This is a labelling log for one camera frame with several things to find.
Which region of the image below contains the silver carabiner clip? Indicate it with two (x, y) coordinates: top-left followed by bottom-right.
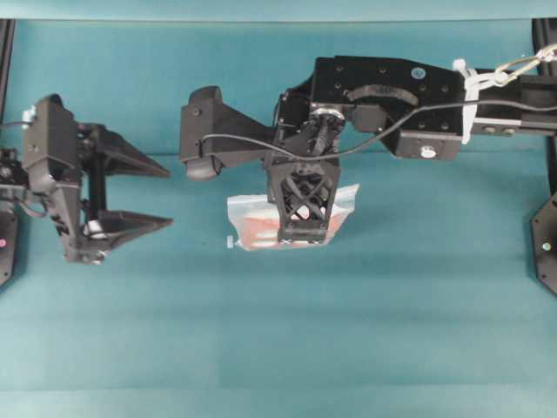
(493, 44), (556, 86)

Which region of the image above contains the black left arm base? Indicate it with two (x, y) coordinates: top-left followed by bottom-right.
(0, 212), (19, 286)

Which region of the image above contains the white zip tie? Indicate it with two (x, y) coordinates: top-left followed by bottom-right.
(453, 58), (495, 145)

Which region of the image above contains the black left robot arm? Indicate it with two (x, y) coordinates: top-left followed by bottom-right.
(1, 125), (172, 265)

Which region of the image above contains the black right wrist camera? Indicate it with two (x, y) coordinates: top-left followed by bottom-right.
(180, 86), (274, 181)

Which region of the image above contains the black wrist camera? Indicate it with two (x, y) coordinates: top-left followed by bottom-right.
(22, 94), (81, 193)
(180, 86), (274, 181)

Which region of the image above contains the black camera cable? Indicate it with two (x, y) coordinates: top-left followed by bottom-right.
(198, 98), (557, 160)

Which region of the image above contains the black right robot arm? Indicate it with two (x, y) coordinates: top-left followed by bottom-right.
(265, 56), (556, 244)

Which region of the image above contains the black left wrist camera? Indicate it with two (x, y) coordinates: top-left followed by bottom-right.
(22, 94), (81, 193)

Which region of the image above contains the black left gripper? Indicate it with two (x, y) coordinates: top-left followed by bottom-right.
(51, 124), (172, 264)

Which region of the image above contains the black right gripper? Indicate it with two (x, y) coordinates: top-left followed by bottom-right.
(266, 84), (346, 243)

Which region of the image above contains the orange tape roll upper left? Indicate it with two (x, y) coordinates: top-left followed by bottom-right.
(240, 217), (279, 240)

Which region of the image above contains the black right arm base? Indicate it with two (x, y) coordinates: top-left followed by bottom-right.
(530, 193), (557, 295)

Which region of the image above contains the clear plastic zip bag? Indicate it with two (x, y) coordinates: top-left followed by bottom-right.
(227, 184), (359, 251)

